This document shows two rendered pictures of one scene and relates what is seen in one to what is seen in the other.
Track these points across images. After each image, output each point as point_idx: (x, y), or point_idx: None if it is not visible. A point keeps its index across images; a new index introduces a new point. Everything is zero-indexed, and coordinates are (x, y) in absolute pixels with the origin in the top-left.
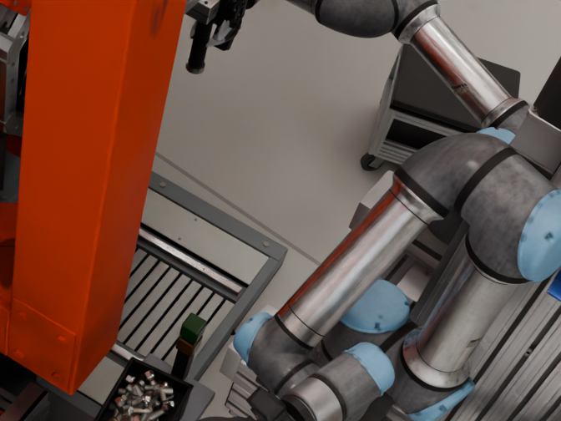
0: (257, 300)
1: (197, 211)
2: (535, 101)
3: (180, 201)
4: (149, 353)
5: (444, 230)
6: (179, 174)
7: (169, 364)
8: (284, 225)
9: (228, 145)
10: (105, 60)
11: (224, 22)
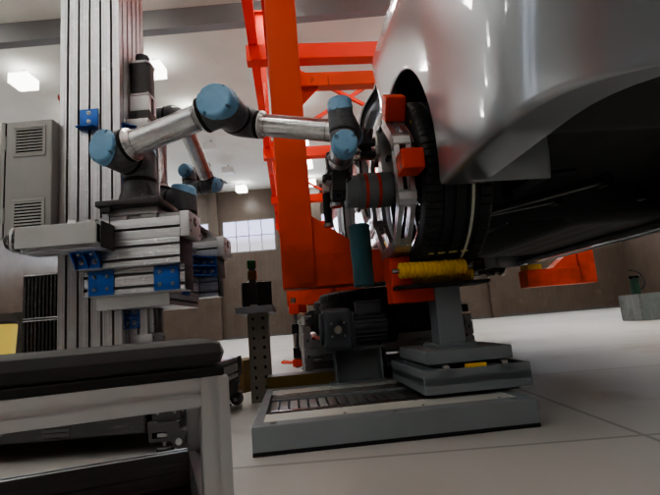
0: None
1: (349, 413)
2: (154, 97)
3: (369, 412)
4: (272, 304)
5: None
6: (415, 451)
7: (283, 402)
8: (275, 470)
9: (413, 480)
10: None
11: (325, 169)
